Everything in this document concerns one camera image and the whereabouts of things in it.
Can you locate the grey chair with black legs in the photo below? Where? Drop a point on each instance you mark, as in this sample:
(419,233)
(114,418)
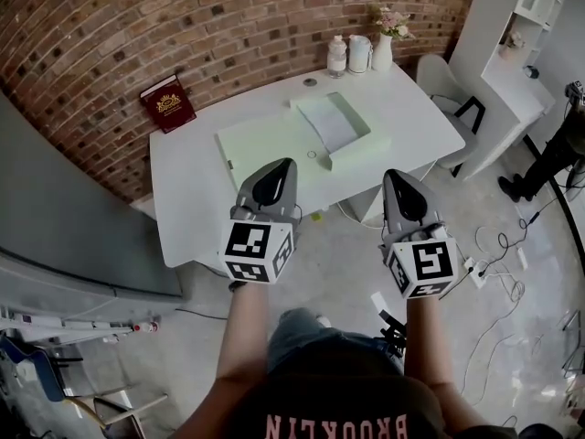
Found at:
(441,80)

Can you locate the dark red book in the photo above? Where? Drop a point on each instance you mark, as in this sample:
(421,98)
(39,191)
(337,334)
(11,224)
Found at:
(168,104)

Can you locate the blue chair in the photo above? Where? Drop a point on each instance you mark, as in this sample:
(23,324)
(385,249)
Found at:
(39,371)

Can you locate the small potted flowers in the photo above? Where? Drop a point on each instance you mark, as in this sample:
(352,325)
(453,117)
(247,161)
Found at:
(512,44)

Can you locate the white shelf unit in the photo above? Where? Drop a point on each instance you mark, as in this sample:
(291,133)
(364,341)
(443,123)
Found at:
(507,85)

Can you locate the white ribbed vase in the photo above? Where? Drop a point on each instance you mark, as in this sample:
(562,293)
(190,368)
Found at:
(382,55)

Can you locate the person's dark printed shirt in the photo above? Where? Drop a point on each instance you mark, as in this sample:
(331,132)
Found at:
(338,405)

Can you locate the person's right forearm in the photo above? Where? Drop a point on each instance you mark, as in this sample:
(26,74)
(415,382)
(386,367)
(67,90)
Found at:
(425,345)

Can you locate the white sheet of paper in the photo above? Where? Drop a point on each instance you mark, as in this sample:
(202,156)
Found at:
(332,125)

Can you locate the grey cabinet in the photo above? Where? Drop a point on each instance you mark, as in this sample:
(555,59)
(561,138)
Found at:
(68,227)

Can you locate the yellow sticky note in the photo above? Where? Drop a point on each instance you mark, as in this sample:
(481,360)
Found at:
(317,217)

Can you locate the person's blue jeans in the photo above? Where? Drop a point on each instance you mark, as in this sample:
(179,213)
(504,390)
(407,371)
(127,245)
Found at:
(299,336)

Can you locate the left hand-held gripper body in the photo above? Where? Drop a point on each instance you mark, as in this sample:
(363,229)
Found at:
(262,208)

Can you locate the person's left forearm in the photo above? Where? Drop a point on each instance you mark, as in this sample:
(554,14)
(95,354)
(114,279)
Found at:
(240,336)

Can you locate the glass jar with lid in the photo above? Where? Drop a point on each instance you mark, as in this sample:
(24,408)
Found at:
(337,57)

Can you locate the pale green open box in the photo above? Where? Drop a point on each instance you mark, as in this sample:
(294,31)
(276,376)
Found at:
(256,149)

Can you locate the pink flower bouquet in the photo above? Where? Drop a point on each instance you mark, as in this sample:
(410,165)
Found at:
(392,22)

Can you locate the white canister with lid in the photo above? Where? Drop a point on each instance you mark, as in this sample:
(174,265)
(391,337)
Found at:
(359,55)

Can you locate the red-capped white bottle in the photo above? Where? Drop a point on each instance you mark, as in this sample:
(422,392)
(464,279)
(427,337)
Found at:
(146,327)

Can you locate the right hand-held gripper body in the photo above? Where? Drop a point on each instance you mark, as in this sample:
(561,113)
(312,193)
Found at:
(413,227)

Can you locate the long white power strip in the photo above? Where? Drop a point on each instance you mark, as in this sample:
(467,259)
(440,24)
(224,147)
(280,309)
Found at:
(27,318)

